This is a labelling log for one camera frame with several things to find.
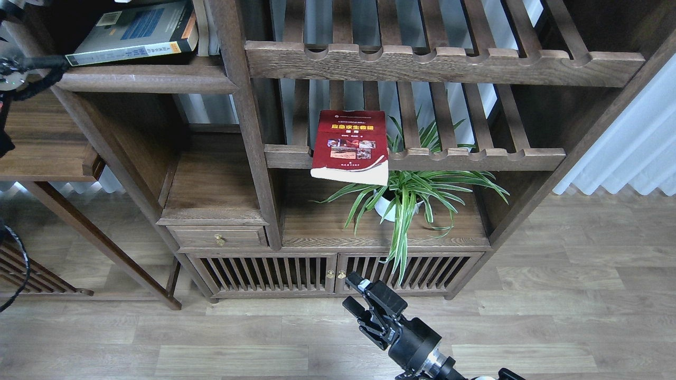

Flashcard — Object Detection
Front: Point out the green grey cover book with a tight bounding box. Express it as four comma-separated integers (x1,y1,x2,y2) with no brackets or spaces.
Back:
65,1,199,67

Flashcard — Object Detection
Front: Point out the wooden side table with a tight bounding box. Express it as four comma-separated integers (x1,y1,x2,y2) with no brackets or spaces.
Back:
2,91,181,310

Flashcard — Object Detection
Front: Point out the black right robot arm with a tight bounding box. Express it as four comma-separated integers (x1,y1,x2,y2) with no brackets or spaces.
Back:
342,272,464,379

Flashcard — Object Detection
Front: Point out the white plant pot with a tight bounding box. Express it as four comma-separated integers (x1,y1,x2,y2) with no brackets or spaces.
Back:
374,189,424,222

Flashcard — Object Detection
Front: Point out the large wooden bookshelf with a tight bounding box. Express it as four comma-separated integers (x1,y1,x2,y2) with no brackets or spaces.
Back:
51,1,674,300

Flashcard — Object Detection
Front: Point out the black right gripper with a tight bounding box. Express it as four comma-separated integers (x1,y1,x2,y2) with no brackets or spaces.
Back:
342,271,443,373

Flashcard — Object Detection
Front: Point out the green spider plant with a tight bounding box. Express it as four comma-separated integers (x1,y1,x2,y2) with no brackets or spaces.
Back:
325,136,508,278

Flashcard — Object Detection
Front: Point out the white curtain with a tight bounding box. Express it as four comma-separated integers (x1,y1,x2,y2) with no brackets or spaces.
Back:
553,58,675,196

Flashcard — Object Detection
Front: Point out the brass drawer knob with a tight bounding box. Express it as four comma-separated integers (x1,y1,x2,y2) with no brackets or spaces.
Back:
213,234,226,247

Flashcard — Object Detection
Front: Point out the red cover book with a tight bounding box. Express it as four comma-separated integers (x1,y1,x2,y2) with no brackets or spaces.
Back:
311,110,389,186

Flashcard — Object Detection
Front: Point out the beige upright book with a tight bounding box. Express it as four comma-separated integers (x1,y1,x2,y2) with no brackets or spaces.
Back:
192,0,209,57

